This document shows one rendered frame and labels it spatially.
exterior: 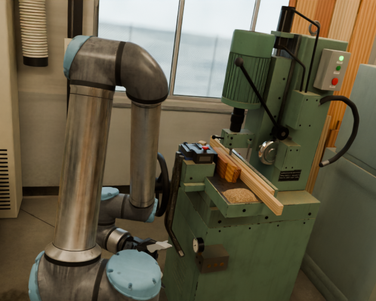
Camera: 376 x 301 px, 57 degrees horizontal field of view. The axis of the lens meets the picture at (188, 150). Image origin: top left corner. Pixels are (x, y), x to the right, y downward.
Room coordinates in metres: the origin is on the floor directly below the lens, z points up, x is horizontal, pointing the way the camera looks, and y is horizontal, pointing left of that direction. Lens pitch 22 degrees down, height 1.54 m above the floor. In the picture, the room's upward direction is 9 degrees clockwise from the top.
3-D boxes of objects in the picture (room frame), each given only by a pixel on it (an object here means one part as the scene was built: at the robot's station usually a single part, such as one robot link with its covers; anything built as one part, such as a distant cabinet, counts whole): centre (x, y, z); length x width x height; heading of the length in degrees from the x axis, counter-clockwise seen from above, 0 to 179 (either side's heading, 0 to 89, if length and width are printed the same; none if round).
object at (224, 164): (1.43, -0.14, 0.94); 0.16 x 0.01 x 0.07; 23
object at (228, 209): (1.44, -0.12, 0.87); 0.61 x 0.30 x 0.06; 23
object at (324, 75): (1.51, -0.55, 1.40); 0.10 x 0.06 x 0.16; 113
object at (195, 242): (1.19, -0.10, 0.65); 0.06 x 0.04 x 0.08; 23
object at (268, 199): (1.37, -0.26, 0.92); 0.55 x 0.02 x 0.04; 23
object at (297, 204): (1.56, -0.31, 0.76); 0.57 x 0.45 x 0.09; 113
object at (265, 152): (1.45, -0.37, 1.02); 0.12 x 0.03 x 0.12; 113
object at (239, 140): (1.52, -0.22, 1.03); 0.14 x 0.07 x 0.09; 113
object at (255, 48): (1.52, -0.20, 1.35); 0.18 x 0.18 x 0.31
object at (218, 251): (1.22, -0.17, 0.58); 0.12 x 0.08 x 0.08; 113
